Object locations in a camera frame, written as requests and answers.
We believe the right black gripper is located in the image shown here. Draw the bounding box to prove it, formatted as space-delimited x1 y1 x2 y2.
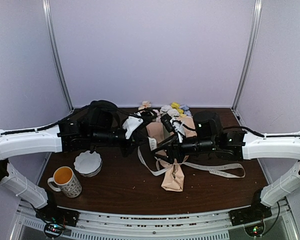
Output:
151 133 217 165

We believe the white printed ribbon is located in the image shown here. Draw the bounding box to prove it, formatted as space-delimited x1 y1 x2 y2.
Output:
137 146 246 179

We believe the pink and green wrapping paper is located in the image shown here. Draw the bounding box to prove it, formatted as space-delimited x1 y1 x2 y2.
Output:
146 116 197 192

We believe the peach blossom stem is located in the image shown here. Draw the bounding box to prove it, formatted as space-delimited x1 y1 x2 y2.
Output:
138 100 152 110

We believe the yellow flower stem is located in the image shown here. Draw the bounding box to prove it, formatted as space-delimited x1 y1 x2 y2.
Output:
171 102 186 117

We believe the blue flower stem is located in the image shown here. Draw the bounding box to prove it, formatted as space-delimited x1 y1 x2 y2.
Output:
179 104 192 117

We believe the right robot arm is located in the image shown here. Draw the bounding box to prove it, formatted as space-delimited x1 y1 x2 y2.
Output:
151 111 300 221

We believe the white scalloped bowl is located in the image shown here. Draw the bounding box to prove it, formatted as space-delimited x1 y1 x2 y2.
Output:
73 150 103 178

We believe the patterned mug with orange inside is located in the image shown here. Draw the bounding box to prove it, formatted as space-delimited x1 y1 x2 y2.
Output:
47 166 82 198

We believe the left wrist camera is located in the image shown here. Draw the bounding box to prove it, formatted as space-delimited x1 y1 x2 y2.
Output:
122 116 144 140

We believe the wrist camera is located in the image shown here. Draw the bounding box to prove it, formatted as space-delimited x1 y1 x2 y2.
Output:
122 116 144 140
160 113 196 143

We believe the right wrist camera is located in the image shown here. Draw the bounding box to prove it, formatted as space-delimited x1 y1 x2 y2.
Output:
160 113 196 143

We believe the aluminium front rail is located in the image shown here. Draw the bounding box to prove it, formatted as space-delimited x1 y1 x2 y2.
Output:
13 194 295 240

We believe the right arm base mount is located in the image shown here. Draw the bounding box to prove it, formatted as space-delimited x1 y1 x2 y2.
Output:
229 206 272 238

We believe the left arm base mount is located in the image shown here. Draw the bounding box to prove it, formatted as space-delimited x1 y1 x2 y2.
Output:
33 207 80 239

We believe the right aluminium frame post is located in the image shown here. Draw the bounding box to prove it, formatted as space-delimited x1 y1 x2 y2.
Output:
231 0 263 112

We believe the aluminium frame post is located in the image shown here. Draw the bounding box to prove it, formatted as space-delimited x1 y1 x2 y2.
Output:
42 0 74 113
231 0 263 112

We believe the left aluminium frame post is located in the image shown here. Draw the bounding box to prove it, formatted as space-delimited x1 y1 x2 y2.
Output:
42 0 74 113

